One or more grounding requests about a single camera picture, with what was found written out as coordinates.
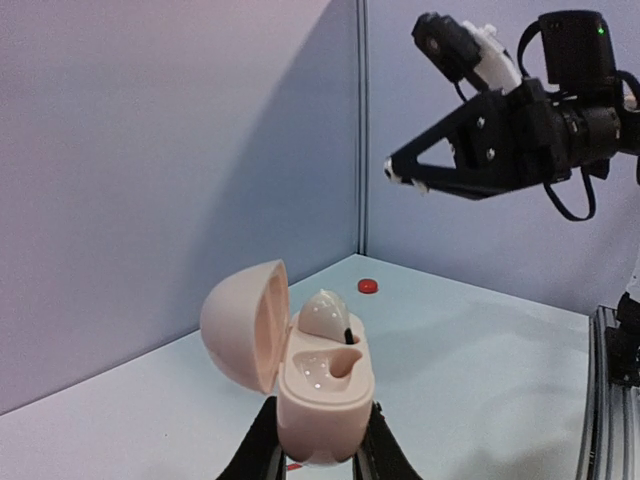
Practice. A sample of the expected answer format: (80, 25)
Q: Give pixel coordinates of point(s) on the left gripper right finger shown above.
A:
(379, 455)

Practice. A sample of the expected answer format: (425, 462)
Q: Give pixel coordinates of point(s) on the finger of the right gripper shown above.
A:
(488, 159)

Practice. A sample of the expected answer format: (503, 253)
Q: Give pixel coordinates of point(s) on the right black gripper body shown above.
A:
(539, 128)

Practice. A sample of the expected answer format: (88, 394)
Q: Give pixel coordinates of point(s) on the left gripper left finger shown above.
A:
(259, 455)

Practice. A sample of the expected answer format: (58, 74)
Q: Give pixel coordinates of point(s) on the pink charging case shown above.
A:
(324, 389)

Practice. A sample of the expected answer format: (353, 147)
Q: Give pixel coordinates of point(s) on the pink earbud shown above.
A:
(393, 177)
(326, 315)

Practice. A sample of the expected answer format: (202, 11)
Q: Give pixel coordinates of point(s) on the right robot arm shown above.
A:
(598, 101)

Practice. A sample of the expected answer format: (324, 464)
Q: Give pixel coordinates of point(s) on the red charging case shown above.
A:
(367, 286)

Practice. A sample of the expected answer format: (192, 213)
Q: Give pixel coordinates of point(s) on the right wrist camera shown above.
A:
(464, 51)

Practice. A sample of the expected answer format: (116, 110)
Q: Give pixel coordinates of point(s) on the front aluminium rail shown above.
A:
(609, 446)

